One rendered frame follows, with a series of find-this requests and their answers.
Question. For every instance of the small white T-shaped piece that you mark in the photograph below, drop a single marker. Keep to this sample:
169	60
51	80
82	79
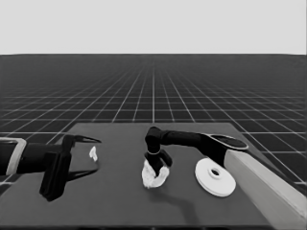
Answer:
94	154

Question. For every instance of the large thick white disc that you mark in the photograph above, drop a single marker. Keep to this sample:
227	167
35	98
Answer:
204	179

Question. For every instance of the white round carrier with pins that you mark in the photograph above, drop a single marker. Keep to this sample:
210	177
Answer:
153	181

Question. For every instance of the white toothed gear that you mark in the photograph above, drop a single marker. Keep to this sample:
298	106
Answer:
146	170
164	174

